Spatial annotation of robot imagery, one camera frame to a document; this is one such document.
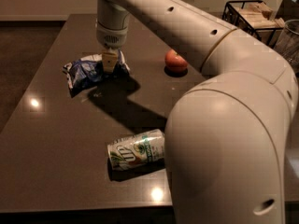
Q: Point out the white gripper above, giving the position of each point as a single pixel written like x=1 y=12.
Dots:
x=111 y=37

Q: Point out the blue chip bag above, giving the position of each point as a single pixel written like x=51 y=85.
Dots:
x=87 y=72

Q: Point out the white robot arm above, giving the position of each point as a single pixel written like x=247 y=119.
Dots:
x=225 y=138

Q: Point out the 7up can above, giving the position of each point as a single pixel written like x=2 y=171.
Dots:
x=136 y=150

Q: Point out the red apple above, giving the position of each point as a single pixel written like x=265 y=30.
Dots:
x=174 y=62

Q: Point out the snack packets in basket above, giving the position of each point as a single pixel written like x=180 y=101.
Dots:
x=256 y=19

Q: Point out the clear glass cup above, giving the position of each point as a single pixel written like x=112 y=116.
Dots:
x=288 y=44

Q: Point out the black wire basket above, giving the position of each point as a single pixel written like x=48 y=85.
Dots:
x=229 y=14

